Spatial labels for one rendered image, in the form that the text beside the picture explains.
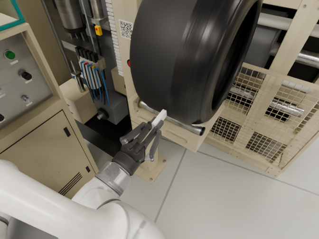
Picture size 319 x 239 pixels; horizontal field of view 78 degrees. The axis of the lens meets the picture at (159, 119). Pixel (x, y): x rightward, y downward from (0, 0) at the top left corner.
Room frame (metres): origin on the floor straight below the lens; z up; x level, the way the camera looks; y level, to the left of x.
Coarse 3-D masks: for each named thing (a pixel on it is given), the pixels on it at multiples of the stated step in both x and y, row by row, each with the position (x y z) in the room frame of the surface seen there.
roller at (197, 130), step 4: (140, 104) 0.71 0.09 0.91; (144, 104) 0.70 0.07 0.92; (144, 108) 0.69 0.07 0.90; (148, 108) 0.68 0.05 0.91; (152, 112) 0.67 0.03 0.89; (156, 112) 0.65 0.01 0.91; (168, 116) 0.62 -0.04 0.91; (172, 120) 0.60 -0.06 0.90; (176, 120) 0.59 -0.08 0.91; (180, 124) 0.58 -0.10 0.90; (184, 124) 0.57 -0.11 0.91; (188, 128) 0.56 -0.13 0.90; (192, 128) 0.55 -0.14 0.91; (196, 128) 0.55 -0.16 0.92; (200, 128) 0.54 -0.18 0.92; (204, 128) 0.54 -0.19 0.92; (196, 132) 0.53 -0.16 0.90; (200, 132) 0.53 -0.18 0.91
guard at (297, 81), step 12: (252, 72) 0.90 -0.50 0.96; (264, 72) 0.86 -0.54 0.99; (276, 72) 0.85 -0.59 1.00; (276, 84) 0.83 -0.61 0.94; (300, 84) 0.77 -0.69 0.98; (312, 84) 0.75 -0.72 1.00; (240, 96) 0.91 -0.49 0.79; (252, 96) 0.87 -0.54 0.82; (288, 96) 0.78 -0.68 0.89; (312, 96) 0.73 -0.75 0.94; (300, 132) 0.70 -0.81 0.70; (312, 132) 0.67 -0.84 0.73; (228, 144) 0.88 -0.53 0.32; (264, 144) 0.76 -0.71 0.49; (252, 156) 0.77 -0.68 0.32; (276, 168) 0.67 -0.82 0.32
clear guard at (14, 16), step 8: (0, 0) 0.75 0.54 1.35; (8, 0) 0.77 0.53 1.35; (0, 8) 0.74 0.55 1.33; (8, 8) 0.76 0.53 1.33; (16, 8) 0.77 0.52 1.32; (0, 16) 0.73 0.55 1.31; (8, 16) 0.75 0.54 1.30; (16, 16) 0.77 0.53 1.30; (0, 24) 0.72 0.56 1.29; (8, 24) 0.73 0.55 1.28; (16, 24) 0.75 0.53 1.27
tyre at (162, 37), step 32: (160, 0) 0.60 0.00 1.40; (192, 0) 0.57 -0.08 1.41; (224, 0) 0.54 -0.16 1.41; (256, 0) 0.66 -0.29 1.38; (160, 32) 0.54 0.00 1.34; (192, 32) 0.50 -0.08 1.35; (224, 32) 0.50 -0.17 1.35; (160, 64) 0.50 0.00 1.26; (192, 64) 0.46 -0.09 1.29; (224, 64) 0.88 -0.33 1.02; (160, 96) 0.49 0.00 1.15; (192, 96) 0.44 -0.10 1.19; (224, 96) 0.68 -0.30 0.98
